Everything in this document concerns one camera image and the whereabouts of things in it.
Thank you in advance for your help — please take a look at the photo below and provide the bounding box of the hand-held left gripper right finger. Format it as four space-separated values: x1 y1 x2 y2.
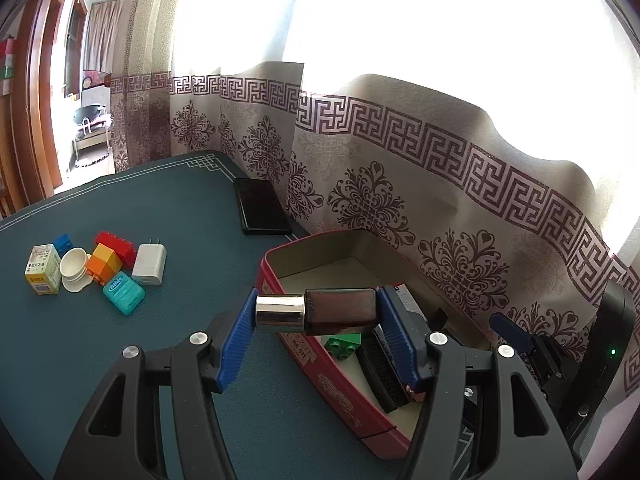
377 285 581 480

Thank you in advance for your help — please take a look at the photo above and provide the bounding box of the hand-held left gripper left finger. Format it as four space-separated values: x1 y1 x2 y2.
52 287 260 480

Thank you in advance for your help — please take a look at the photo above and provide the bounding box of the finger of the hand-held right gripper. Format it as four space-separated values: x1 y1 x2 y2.
489 311 566 386

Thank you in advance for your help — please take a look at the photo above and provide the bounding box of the small green toy block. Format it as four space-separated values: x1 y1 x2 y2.
324 332 362 360

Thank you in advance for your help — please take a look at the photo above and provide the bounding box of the silver and brown lighter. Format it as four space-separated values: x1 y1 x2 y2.
255 287 378 336

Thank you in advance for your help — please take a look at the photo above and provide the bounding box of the red tin box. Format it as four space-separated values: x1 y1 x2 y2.
257 230 493 461

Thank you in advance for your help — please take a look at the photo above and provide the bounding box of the red toy block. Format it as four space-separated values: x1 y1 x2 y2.
95 231 137 268

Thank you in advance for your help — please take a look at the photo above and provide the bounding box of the green felt desktop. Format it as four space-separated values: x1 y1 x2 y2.
0 150 481 480

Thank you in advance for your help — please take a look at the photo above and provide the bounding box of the white charger plug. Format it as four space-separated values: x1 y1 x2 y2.
131 238 168 286

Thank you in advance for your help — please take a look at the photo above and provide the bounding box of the teal dental floss box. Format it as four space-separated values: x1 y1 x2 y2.
102 271 147 316

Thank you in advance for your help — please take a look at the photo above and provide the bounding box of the black smartphone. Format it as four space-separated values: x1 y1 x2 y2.
233 177 293 236

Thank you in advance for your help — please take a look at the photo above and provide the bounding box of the large orange toy block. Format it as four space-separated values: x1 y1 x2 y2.
85 255 115 286

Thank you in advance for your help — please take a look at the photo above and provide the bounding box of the patterned beige curtain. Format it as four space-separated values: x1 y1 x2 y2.
167 0 640 366

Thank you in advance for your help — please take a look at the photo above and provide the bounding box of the yellow toy block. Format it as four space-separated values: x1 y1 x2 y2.
94 242 124 273

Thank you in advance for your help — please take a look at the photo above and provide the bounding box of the white plastic cup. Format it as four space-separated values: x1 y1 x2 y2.
60 247 99 293

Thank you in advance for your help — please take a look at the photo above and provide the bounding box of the yellow white medicine box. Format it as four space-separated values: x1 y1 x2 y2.
25 243 62 296

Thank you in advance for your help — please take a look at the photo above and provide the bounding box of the small low table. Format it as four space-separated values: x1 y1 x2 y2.
72 120 115 168

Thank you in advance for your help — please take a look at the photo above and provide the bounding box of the sheer patterned curtain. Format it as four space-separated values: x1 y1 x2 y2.
110 0 173 173

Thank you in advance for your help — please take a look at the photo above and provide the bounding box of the black round pot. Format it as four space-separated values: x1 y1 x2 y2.
74 102 109 126

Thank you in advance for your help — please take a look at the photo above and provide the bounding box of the wooden door frame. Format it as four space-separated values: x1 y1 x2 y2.
0 0 88 216

